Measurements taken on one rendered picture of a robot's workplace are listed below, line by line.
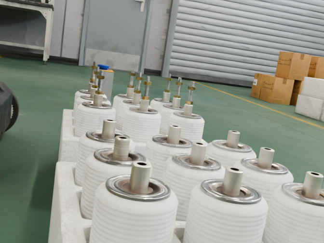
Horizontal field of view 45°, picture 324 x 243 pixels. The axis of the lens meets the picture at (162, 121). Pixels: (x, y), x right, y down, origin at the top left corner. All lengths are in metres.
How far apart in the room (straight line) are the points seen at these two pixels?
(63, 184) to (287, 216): 0.34
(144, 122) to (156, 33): 5.30
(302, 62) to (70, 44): 3.28
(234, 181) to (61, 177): 0.31
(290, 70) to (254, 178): 4.16
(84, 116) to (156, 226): 0.56
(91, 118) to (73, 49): 5.16
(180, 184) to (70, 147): 0.42
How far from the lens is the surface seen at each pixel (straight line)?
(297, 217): 0.53
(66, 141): 0.93
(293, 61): 4.76
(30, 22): 6.11
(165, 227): 0.44
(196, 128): 1.01
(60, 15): 6.09
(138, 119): 0.97
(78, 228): 0.51
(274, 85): 4.68
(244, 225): 0.47
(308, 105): 3.95
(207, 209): 0.47
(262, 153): 0.65
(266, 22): 6.83
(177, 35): 6.25
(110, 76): 1.36
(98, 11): 6.11
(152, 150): 0.68
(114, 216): 0.43
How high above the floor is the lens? 0.41
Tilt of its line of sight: 10 degrees down
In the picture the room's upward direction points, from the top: 9 degrees clockwise
